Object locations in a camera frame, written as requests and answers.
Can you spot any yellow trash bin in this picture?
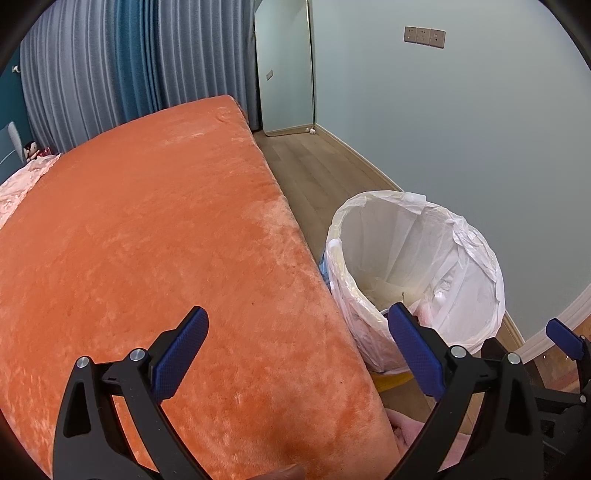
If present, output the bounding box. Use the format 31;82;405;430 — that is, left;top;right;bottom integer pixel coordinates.
370;370;414;393

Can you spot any white trash bag liner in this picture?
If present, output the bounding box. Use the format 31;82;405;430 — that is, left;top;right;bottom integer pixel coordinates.
321;190;506;375

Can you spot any person's left hand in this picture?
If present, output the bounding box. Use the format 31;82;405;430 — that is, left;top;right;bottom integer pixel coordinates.
252;464;305;480

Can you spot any pink sleeve clothing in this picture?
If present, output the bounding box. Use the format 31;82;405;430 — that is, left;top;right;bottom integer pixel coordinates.
385;408;470;469

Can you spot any orange plush bed blanket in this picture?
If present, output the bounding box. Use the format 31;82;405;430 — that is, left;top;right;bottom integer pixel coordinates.
1;96;401;479

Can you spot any pink bed sheet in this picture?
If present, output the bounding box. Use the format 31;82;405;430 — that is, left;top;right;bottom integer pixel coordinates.
0;154;61;228

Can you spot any small plush toy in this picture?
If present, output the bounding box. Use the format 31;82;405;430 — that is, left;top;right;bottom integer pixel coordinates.
23;141;51;162

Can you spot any blue padded headboard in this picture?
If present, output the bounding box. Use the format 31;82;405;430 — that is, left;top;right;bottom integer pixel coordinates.
0;122;25;184

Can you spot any grey blue curtain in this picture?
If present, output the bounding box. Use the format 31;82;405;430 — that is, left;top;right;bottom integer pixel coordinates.
20;0;260;152

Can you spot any brown wall switch panel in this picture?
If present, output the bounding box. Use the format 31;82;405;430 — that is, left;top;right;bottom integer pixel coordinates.
404;26;447;49

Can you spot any standing mirror gold frame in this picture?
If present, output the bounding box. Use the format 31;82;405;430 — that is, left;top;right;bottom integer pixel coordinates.
254;0;315;136

